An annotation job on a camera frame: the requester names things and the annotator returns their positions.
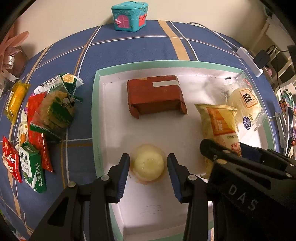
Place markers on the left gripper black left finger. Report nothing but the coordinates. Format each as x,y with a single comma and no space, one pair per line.
64,220

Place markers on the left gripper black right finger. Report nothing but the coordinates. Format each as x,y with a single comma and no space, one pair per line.
191,189

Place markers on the pale yellow jelly cup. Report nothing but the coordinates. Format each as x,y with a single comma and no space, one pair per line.
147,164

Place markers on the green white biscuit packet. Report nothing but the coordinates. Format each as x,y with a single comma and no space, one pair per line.
32,170

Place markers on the red gold patterned snack packet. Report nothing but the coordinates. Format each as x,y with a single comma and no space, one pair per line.
37,139

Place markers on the red cartoon snack packet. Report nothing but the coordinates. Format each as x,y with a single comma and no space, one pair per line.
11,159

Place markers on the beige pastry snack packet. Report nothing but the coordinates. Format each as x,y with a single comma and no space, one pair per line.
22,135

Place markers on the blue plaid tablecloth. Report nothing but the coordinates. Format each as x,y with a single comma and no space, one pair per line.
85,52

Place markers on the white tray with green rim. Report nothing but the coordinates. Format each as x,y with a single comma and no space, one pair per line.
151,211

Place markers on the yellow orange snack packet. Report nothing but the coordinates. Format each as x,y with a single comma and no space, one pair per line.
219,125

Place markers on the clear packet white bun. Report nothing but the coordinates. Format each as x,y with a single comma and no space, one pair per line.
239,92

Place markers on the dark red wrapped block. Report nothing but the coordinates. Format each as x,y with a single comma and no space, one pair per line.
154,95

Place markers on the green clear cracker packet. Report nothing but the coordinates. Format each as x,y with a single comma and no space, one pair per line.
55,113

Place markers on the black adapter box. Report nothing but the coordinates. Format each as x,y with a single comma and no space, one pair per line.
261,59

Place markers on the white power strip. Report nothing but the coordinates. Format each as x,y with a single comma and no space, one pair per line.
248,59

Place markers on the white green cookie packet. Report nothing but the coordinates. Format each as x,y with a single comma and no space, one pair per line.
68,81

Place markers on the white shelf unit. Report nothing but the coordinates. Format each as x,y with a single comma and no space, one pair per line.
274,39

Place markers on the pink paper flower bouquet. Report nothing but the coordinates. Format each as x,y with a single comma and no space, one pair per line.
13,59

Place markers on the teal toy house box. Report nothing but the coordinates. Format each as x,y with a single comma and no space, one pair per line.
130,16

